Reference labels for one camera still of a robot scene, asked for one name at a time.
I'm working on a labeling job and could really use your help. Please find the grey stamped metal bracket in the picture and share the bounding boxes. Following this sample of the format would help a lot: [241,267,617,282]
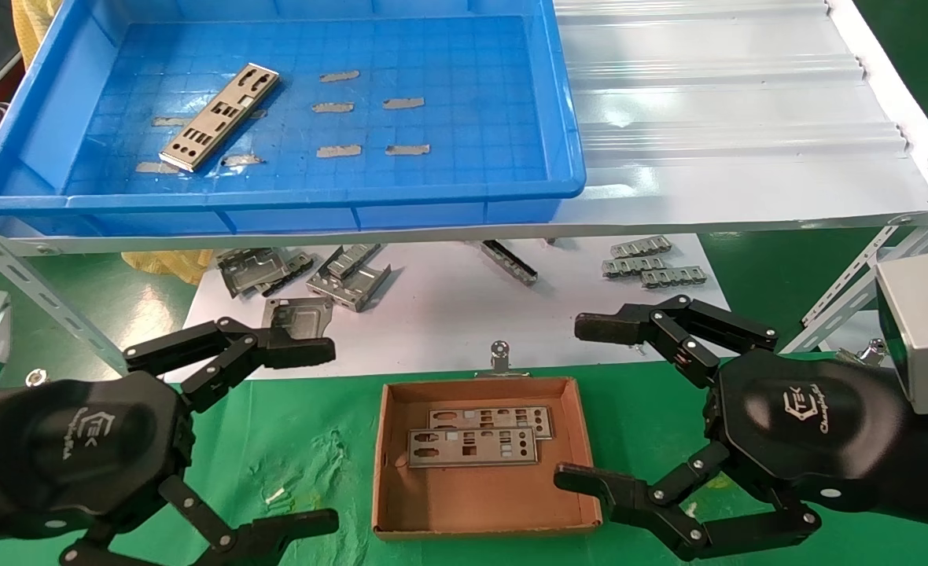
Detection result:
[262,296,335,340]
[216,247,317,300]
[307,244,392,313]

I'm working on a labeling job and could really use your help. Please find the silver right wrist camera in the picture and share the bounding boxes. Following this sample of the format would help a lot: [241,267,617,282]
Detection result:
[875,252,928,415]

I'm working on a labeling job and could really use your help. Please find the blue plastic tray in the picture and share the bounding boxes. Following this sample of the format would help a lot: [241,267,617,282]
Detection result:
[0,0,588,235]

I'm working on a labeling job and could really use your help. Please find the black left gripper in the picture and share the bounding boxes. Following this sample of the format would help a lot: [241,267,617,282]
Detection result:
[0,371,340,566]

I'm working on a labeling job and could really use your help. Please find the white flat shelf board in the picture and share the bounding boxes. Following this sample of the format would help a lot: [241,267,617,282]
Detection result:
[183,233,732,382]

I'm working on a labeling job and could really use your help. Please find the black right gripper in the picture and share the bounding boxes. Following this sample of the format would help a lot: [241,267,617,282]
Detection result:
[554,295,913,563]

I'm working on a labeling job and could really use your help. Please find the green table cloth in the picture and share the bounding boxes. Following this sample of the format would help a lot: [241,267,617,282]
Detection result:
[0,358,928,566]

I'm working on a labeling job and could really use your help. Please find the long silver metal bar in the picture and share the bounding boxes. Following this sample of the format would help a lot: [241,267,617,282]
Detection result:
[476,240,539,285]

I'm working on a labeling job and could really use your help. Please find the brown cardboard box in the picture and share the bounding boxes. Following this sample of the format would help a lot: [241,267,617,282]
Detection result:
[371,376,602,542]

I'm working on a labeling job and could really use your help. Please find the white metal shelf rack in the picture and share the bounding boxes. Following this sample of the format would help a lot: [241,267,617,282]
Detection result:
[0,0,928,378]

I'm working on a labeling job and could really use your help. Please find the small grey connector strip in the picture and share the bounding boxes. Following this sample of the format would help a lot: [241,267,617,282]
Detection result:
[610,237,673,259]
[602,256,666,278]
[641,267,707,290]

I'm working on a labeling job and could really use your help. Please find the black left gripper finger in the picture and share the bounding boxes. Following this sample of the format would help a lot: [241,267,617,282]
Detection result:
[123,317,337,413]

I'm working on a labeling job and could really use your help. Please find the silver I/O shield plate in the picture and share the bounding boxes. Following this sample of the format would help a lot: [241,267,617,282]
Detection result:
[407,427,539,469]
[429,406,553,439]
[159,63,281,173]

